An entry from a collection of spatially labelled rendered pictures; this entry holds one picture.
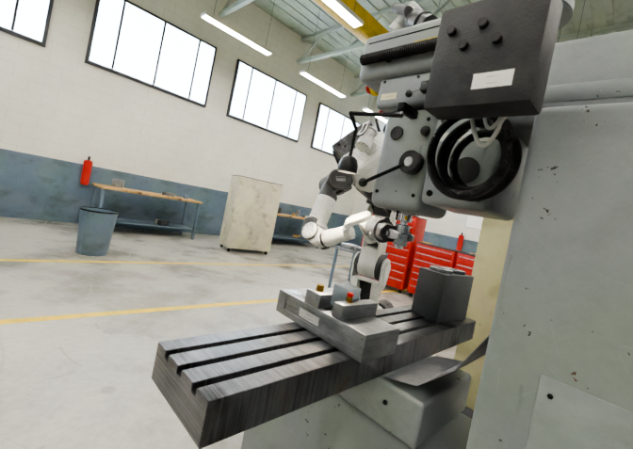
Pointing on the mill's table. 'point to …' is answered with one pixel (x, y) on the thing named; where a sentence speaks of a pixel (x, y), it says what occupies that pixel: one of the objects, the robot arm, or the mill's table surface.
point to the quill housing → (407, 128)
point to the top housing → (376, 73)
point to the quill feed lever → (413, 161)
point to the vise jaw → (318, 297)
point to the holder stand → (442, 294)
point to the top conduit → (399, 52)
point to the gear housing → (389, 100)
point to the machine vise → (342, 325)
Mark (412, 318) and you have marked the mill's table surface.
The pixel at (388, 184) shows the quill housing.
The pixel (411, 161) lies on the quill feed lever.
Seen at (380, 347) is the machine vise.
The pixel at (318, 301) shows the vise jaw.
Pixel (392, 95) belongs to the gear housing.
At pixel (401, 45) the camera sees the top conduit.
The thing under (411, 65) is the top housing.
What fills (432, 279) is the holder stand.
